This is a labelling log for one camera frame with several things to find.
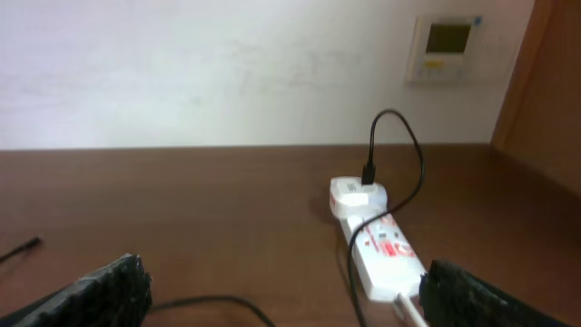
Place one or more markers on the brown wooden side panel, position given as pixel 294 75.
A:
pixel 539 121

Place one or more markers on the white wall control panel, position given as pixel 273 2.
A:
pixel 464 49

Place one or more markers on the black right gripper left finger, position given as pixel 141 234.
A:
pixel 118 294

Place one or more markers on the white power strip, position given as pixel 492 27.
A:
pixel 386 263

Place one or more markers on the white USB charger adapter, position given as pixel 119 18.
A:
pixel 349 197

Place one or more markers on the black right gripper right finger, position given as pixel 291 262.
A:
pixel 453 297

